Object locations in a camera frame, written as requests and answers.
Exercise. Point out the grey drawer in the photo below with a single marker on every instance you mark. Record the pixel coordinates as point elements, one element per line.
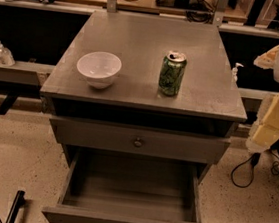
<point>105,187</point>
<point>139,140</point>

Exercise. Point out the grey drawer cabinet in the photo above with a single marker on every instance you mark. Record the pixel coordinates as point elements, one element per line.
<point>208,102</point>

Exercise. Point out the grey top drawer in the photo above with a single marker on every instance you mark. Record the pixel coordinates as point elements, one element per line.
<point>139,140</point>

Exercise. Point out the green soda can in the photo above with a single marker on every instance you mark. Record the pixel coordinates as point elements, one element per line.
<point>172,72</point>

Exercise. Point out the white ceramic bowl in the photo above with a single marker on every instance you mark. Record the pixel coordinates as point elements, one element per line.
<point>99,68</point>

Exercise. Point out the white pump bottle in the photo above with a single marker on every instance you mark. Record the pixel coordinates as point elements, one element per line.
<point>235,70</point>

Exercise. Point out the clear plastic bottle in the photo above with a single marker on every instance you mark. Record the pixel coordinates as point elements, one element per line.
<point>6,57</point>

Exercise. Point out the black bar on floor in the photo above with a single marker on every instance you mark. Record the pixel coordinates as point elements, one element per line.
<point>18,203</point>

